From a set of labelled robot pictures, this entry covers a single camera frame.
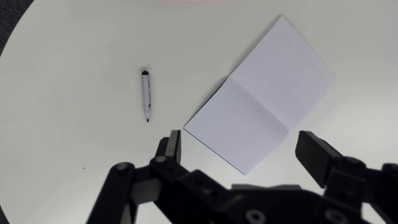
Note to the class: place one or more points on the white marker with black cap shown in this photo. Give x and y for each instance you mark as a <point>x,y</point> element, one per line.
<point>145,93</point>

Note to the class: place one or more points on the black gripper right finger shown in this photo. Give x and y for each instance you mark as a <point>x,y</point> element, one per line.
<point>318,159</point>

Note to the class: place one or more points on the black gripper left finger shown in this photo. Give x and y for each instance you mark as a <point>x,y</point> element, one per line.
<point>169,181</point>

